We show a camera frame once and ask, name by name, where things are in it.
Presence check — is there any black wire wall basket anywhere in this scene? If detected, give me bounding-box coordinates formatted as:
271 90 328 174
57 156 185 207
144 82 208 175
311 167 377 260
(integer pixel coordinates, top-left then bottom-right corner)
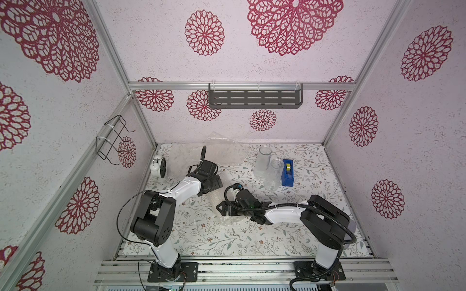
94 115 135 166

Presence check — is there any back clear glass vase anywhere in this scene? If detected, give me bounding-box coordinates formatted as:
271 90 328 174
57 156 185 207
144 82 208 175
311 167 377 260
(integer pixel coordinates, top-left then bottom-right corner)
254 145 272 179

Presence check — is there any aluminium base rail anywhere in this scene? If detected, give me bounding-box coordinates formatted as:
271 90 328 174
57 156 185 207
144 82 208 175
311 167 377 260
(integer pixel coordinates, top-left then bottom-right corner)
91 258 399 287

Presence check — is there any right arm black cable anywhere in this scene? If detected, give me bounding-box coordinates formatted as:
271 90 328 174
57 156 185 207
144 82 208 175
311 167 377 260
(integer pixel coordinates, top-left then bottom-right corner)
223 182 358 291

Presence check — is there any clear glass vase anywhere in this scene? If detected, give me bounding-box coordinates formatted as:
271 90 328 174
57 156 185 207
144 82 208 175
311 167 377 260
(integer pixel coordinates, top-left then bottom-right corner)
254 145 272 179
264 159 285 191

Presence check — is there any grey oval sponge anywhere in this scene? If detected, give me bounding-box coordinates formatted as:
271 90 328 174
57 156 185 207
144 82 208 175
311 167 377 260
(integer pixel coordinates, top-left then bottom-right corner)
344 219 358 250

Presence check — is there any blue tape dispenser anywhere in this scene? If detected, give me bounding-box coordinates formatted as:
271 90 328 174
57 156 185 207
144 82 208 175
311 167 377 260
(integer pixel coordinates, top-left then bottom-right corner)
282 159 294 187

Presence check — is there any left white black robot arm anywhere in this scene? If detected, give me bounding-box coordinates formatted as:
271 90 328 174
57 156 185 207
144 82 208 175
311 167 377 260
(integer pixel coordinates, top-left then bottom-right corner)
131 160 223 269

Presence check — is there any grey slotted wall shelf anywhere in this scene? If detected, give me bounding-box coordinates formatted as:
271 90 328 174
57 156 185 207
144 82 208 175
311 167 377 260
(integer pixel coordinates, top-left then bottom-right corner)
208 84 303 109

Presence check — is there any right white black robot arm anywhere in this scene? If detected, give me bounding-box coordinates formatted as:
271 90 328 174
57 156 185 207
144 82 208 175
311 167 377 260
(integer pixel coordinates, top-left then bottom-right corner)
216 183 357 270

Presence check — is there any front clear glass vase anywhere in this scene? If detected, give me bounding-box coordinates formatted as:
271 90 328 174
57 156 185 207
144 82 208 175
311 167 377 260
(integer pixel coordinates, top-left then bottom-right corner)
264 159 285 191

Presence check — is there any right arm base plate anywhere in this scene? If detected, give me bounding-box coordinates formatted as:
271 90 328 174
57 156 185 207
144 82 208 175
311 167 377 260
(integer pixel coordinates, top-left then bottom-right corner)
293 259 346 283

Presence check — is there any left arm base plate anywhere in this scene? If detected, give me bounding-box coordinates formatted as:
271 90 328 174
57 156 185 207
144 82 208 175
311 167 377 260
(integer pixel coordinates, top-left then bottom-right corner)
148 262 199 283

